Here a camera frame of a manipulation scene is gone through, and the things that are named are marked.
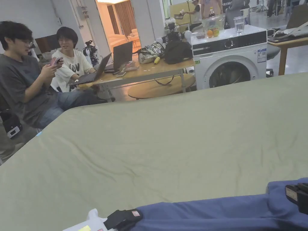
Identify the beige sofa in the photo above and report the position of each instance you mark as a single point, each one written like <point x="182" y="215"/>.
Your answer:
<point x="118" y="38"/>

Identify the group of people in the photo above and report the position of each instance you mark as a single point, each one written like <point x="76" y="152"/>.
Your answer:
<point x="209" y="7"/>

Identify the white washing machine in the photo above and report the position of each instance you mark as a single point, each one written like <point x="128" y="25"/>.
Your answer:
<point x="228" y="60"/>

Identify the bed with pale green sheet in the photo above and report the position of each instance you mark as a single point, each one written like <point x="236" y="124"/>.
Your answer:
<point x="168" y="144"/>

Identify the grey wall box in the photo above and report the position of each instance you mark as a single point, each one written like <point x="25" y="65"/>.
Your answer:
<point x="82" y="13"/>

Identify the dark blue shirt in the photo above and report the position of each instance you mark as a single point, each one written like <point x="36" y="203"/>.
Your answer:
<point x="216" y="214"/>

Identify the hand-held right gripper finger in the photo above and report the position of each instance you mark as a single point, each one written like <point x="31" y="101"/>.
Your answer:
<point x="302" y="197"/>

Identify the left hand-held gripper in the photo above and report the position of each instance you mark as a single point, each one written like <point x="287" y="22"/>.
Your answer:
<point x="92" y="223"/>

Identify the wooden desk with laptops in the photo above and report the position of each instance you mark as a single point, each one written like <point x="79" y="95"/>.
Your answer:
<point x="154" y="67"/>

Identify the white and black robot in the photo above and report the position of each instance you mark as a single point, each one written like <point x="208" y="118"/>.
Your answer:
<point x="91" y="51"/>

